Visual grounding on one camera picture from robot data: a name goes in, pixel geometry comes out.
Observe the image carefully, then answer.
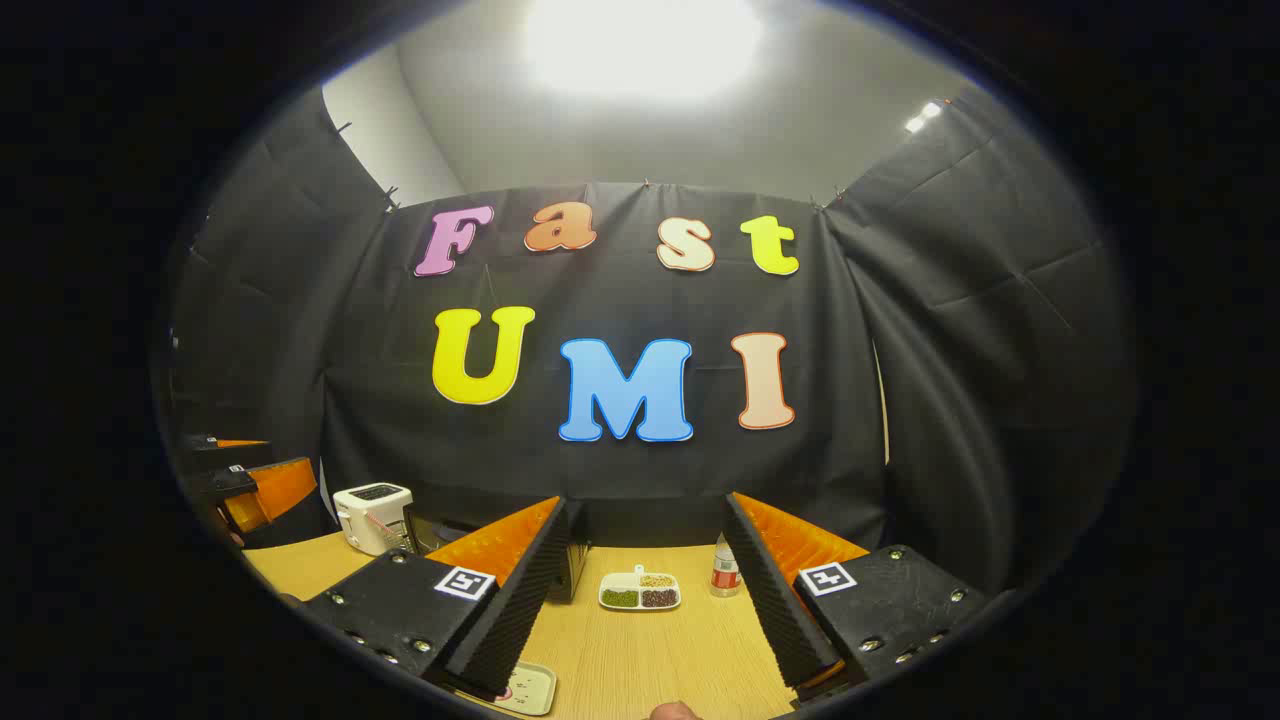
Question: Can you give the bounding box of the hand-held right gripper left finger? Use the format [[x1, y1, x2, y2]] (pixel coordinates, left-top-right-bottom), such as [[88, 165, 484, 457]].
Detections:
[[298, 495, 588, 699]]

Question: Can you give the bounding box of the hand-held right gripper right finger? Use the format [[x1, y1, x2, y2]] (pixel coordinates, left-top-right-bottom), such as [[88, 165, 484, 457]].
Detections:
[[722, 491, 989, 709]]

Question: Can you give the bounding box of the black electric oven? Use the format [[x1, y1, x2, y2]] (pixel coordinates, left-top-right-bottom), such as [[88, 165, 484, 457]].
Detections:
[[405, 503, 591, 604]]

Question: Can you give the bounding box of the cream cherry print plate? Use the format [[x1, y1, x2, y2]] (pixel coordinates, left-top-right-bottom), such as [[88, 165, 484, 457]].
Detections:
[[480, 660, 558, 717]]

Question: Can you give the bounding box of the clear red label bottle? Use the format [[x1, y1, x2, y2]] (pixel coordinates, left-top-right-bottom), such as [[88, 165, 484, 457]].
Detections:
[[709, 533, 742, 599]]

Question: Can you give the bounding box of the white toaster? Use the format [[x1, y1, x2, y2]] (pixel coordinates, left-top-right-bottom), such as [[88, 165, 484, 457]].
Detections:
[[332, 482, 415, 557]]

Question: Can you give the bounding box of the white divided bean dish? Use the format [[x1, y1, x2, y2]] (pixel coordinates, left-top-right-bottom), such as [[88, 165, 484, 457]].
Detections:
[[598, 565, 683, 612]]

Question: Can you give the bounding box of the large ceiling light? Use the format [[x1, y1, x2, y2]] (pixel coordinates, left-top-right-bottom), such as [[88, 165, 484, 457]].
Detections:
[[520, 0, 766, 101]]

